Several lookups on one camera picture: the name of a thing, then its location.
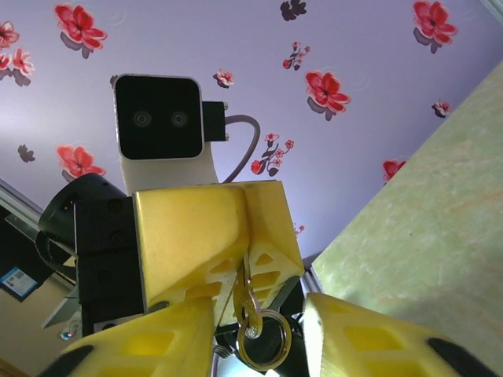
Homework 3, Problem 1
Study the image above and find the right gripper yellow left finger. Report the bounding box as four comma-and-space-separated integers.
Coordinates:
39, 295, 216, 377

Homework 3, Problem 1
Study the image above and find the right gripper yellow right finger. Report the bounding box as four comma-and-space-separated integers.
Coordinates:
303, 292, 490, 377

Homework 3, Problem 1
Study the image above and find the brass key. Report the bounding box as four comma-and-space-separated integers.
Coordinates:
231, 251, 265, 339

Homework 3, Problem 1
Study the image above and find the gold key ring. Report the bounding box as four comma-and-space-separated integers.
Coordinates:
214, 274, 312, 377

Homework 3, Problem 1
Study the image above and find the metal key ring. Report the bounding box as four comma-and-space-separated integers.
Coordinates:
237, 309, 292, 371

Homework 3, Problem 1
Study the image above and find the blue labelled box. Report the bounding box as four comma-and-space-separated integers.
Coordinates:
0, 265, 41, 303

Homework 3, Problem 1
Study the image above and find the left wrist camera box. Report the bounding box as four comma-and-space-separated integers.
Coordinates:
108, 72, 219, 196

